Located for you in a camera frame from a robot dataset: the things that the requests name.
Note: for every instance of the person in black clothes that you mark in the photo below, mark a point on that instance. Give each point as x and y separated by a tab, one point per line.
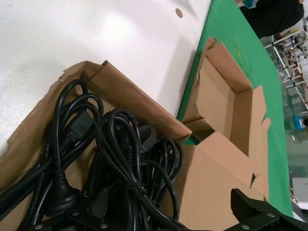
272	16

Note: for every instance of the green table cloth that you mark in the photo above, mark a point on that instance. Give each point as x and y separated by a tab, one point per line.
228	24

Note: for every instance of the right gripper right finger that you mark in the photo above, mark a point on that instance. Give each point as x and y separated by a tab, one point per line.
260	214

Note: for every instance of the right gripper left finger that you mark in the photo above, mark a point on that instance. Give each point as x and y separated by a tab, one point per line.
96	207

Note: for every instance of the yellow tape square outline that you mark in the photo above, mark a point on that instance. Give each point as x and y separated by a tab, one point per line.
237	50

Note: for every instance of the blue plastic bin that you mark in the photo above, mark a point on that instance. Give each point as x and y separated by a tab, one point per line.
299	122

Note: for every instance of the round brown cardboard disc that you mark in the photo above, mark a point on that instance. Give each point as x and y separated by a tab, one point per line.
178	12

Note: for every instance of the open brown cardboard box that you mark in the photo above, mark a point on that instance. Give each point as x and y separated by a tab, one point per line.
216	84
134	101

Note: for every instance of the white pipe rack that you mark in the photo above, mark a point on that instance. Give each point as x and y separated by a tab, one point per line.
290	77

